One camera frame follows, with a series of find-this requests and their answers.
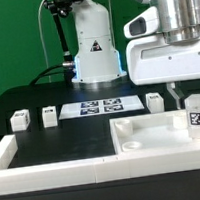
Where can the white U-shaped obstacle fence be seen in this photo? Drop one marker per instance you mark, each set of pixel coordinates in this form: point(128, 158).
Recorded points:
point(94, 170)

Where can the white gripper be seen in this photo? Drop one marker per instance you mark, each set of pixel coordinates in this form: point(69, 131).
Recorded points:
point(151, 60)

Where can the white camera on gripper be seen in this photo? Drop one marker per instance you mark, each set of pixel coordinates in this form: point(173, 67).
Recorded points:
point(145, 24)

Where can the white marker base plate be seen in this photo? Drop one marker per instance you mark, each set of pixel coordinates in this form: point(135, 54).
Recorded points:
point(94, 108)

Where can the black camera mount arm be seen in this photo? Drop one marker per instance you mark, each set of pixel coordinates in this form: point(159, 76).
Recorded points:
point(61, 9)

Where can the white square tabletop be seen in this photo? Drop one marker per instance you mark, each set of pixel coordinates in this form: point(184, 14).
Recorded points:
point(147, 132)

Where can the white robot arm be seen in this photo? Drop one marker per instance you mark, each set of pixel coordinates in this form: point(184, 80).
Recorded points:
point(97, 61)

